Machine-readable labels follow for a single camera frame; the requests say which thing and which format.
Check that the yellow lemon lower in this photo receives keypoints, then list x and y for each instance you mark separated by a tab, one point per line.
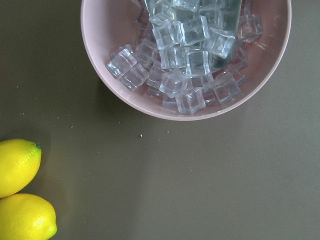
26	216

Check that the yellow lemon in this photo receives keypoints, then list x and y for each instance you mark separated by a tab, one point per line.
26	216
19	163

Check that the yellow lemon upper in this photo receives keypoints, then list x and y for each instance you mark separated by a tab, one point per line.
19	163

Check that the clear ice cubes pile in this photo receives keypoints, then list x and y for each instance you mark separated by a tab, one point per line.
139	65

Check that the pink bowl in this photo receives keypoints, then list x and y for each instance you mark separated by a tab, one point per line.
107	24

